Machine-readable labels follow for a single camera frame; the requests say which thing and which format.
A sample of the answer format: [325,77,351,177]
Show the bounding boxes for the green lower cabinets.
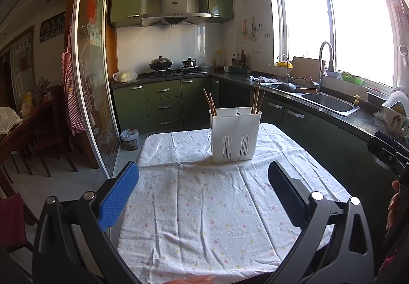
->
[111,74,397,211]

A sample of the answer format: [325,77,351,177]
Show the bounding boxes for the black wok with lid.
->
[149,56,173,71]

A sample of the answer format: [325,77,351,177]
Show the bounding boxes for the wooden cutting board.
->
[290,56,323,83]

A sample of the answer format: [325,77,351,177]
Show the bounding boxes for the tall steel kitchen faucet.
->
[317,41,334,93]

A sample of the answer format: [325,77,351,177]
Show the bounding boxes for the condiment bottles group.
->
[231,50,247,68]

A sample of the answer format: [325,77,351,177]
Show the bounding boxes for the white plastic utensil holder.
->
[209,107,262,163]

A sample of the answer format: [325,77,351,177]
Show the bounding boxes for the light wooden chopstick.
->
[208,91,218,117]

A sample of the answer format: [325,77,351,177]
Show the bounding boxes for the white plastic bag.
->
[113,70,139,84]

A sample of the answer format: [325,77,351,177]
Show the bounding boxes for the black pan with wooden handle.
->
[277,78,318,94]

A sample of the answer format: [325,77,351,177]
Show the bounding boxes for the dark red-tipped chopstick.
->
[251,88,258,114]

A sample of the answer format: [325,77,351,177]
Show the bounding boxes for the person's right hand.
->
[386,180,400,230]

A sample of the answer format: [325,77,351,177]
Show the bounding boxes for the white floral tablecloth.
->
[117,124,349,283]

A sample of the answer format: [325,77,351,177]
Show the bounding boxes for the small trash bin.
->
[120,128,140,151]

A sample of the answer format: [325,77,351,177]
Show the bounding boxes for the small steel faucet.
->
[277,54,292,83]

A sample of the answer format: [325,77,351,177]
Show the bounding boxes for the glass sliding door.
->
[71,0,120,179]

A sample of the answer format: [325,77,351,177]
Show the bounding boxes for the stainless steel sink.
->
[300,93,360,117]

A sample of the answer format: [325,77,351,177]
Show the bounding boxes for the wooden chopstick pair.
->
[256,92,266,114]

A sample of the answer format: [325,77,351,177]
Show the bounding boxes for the wooden dining table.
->
[1,101,68,178]

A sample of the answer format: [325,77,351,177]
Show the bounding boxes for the steel range hood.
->
[141,0,211,27]

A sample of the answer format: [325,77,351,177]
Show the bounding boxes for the steel pot on stove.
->
[182,57,196,69]

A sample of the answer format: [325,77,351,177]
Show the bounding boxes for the crumpled dish cloth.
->
[248,75,278,84]

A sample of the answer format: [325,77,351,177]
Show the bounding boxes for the red checkered apron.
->
[62,25,86,135]

